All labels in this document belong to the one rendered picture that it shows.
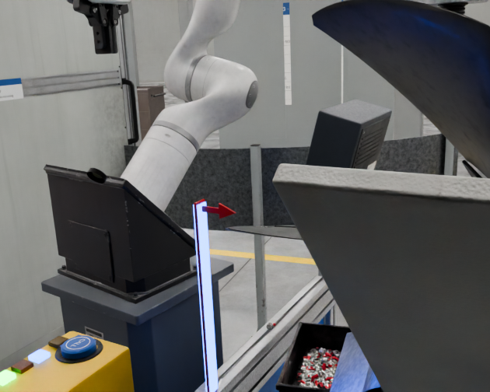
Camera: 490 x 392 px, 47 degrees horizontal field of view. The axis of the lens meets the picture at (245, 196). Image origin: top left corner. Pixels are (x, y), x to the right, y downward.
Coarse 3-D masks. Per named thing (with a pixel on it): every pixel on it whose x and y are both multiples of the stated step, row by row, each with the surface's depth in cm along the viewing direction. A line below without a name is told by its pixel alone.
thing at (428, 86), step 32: (352, 0) 47; (384, 0) 43; (352, 32) 52; (384, 32) 47; (416, 32) 43; (448, 32) 39; (480, 32) 36; (384, 64) 53; (416, 64) 47; (448, 64) 43; (480, 64) 39; (416, 96) 54; (448, 96) 47; (480, 96) 42; (448, 128) 54; (480, 128) 46; (480, 160) 53
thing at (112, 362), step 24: (72, 336) 70; (48, 360) 65; (72, 360) 64; (96, 360) 64; (120, 360) 66; (24, 384) 60; (48, 384) 60; (72, 384) 60; (96, 384) 62; (120, 384) 66
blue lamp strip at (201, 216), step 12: (204, 204) 84; (204, 216) 84; (204, 228) 85; (204, 240) 85; (204, 252) 85; (204, 264) 86; (204, 276) 86; (204, 288) 86; (204, 300) 87; (216, 372) 92; (216, 384) 92
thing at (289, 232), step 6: (228, 228) 71; (234, 228) 72; (240, 228) 72; (246, 228) 72; (252, 228) 73; (258, 228) 73; (264, 228) 74; (270, 228) 74; (276, 228) 74; (282, 228) 74; (288, 228) 74; (294, 228) 74; (258, 234) 69; (264, 234) 69; (270, 234) 69; (276, 234) 69; (282, 234) 69; (288, 234) 69; (294, 234) 69
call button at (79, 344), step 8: (80, 336) 68; (88, 336) 68; (64, 344) 66; (72, 344) 66; (80, 344) 66; (88, 344) 66; (64, 352) 65; (72, 352) 64; (80, 352) 65; (88, 352) 65
